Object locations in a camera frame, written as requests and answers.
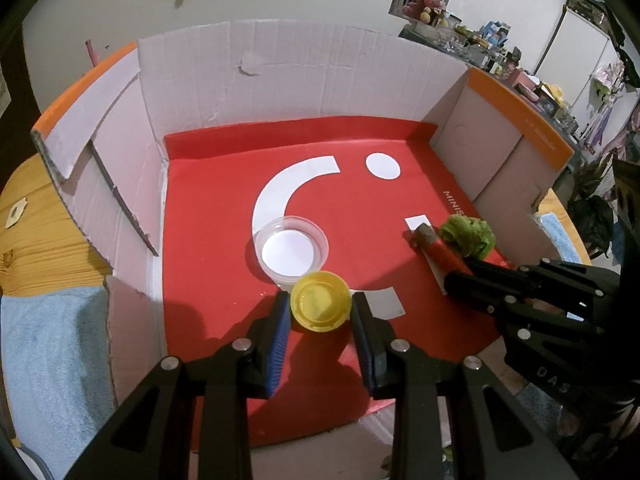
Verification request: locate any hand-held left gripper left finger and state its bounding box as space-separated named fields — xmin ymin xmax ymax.
xmin=65 ymin=290 xmax=293 ymax=480

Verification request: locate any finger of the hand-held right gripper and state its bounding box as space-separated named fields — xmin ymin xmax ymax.
xmin=462 ymin=257 xmax=623 ymax=311
xmin=443 ymin=269 xmax=608 ymax=341

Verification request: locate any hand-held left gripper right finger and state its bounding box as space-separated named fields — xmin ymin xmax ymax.
xmin=350 ymin=291 xmax=581 ymax=480

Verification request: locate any red stick with brown end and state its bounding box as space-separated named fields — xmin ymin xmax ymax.
xmin=411 ymin=224 xmax=476 ymax=286

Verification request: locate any yellow plastic cap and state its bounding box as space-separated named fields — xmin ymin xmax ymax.
xmin=291 ymin=270 xmax=351 ymax=333

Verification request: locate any white and orange cardboard box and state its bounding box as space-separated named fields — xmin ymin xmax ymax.
xmin=30 ymin=19 xmax=573 ymax=448

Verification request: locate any green toy lettuce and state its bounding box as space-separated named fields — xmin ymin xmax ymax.
xmin=439 ymin=215 xmax=496 ymax=261

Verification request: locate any dark potted plant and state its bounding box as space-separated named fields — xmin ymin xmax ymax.
xmin=567 ymin=152 xmax=618 ymax=261

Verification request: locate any clear plastic round container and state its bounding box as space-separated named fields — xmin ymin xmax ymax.
xmin=251 ymin=215 xmax=330 ymax=290

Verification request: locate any red paper liner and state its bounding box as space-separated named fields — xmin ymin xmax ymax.
xmin=162 ymin=116 xmax=513 ymax=448

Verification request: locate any hanging purple clothing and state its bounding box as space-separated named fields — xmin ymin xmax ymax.
xmin=590 ymin=60 xmax=640 ymax=161

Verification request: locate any white cabinet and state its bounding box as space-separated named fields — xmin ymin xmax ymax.
xmin=535 ymin=5 xmax=626 ymax=126

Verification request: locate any light blue towel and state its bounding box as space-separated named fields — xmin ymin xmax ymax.
xmin=0 ymin=211 xmax=593 ymax=480

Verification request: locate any dark patterned box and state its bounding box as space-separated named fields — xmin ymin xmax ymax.
xmin=565 ymin=0 xmax=610 ymax=26

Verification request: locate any pink plush toy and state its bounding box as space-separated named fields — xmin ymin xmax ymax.
xmin=402 ymin=0 xmax=448 ymax=20

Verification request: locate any small white sticker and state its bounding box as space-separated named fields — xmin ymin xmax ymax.
xmin=5 ymin=199 xmax=28 ymax=228

